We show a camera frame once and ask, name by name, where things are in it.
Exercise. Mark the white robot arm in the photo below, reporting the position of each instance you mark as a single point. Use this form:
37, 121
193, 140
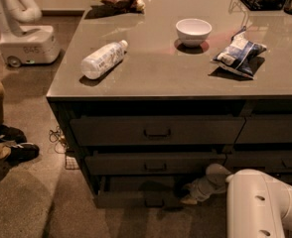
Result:
257, 204

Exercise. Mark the black sneaker near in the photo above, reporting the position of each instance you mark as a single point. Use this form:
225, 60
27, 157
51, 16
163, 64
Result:
23, 152

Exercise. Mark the dark drawer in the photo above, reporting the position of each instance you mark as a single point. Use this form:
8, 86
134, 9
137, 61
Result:
266, 161
263, 129
284, 177
155, 130
151, 163
137, 191

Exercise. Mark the dark counter cabinet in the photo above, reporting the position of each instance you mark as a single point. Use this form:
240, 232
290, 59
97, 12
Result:
159, 76

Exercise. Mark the small wire rack floor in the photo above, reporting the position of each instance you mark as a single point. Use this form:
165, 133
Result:
70, 161

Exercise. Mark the white plastic bottle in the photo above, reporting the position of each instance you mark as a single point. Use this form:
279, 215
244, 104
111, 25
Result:
101, 61

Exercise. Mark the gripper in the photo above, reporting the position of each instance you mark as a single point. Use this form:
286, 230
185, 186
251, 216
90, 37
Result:
202, 187

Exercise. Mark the black sneaker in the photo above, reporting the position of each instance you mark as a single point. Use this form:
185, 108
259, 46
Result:
8, 134
23, 152

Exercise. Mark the black sneaker far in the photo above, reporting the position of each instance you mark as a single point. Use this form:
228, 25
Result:
8, 134

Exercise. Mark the blue white chip bag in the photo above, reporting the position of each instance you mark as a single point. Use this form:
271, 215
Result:
236, 56

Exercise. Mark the white ceramic bowl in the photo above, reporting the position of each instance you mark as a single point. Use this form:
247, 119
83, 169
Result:
193, 32

